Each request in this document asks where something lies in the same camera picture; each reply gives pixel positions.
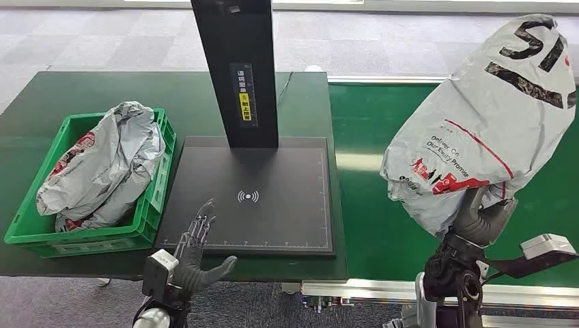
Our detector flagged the aluminium conveyor frame with motor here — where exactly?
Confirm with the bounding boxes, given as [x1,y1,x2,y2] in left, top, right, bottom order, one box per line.
[282,278,579,328]

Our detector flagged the aluminium conveyor side rail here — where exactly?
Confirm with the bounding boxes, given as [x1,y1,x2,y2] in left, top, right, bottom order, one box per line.
[327,76,453,85]

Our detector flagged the thin black cable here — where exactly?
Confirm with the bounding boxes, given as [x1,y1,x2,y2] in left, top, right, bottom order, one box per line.
[277,71,294,107]

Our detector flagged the black scanner base plate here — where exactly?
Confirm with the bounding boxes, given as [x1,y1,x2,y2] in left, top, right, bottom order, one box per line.
[155,135,337,258]

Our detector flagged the black scanner column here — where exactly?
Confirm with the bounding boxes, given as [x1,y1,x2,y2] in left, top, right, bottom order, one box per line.
[190,0,279,150]

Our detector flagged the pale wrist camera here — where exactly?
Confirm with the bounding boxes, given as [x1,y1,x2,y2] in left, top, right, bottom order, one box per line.
[490,234,579,279]
[142,249,180,297]

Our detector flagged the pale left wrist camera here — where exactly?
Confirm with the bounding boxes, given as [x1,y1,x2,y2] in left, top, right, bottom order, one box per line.
[142,249,180,297]

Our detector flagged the green conveyor belt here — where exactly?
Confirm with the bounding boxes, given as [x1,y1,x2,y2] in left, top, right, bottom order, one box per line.
[328,83,579,288]

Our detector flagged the large crumpled grey courier bag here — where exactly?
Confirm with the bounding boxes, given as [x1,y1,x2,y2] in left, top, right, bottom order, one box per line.
[36,101,166,217]

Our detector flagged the grey courier bag black letters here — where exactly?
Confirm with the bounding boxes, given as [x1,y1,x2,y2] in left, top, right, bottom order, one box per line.
[380,13,578,238]

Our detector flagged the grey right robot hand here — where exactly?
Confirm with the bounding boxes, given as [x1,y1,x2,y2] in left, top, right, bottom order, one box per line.
[454,186,519,247]

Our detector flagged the yellow warning label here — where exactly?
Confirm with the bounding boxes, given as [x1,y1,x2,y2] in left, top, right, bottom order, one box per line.
[238,92,253,122]

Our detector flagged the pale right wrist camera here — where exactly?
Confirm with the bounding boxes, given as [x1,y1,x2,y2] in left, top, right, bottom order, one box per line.
[490,234,579,279]

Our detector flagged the small crumpled grey courier bag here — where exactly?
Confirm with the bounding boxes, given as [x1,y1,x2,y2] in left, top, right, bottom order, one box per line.
[55,174,152,232]

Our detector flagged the green plastic crate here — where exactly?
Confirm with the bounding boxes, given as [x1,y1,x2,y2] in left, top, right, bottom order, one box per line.
[4,107,178,259]

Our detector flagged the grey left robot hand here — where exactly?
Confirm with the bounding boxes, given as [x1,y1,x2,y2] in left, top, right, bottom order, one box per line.
[173,199,238,293]

